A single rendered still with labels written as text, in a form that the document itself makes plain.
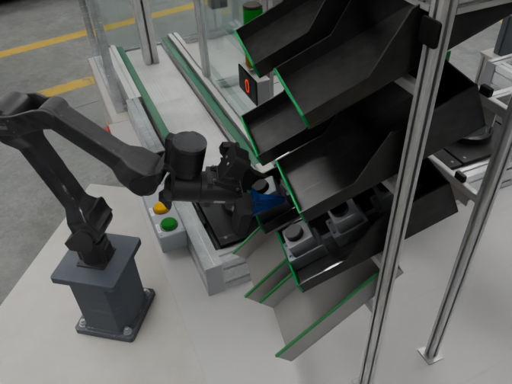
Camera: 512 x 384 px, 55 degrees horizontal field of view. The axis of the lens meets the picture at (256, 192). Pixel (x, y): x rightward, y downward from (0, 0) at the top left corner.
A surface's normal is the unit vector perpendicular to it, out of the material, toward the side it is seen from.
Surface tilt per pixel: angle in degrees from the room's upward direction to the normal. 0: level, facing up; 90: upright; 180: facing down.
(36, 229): 0
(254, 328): 0
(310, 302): 45
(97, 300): 90
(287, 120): 25
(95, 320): 90
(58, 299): 0
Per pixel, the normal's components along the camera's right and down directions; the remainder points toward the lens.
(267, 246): -0.71, -0.41
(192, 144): 0.22, -0.71
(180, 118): -0.04, -0.76
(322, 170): -0.44, -0.61
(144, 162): 0.43, -0.62
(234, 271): 0.40, 0.58
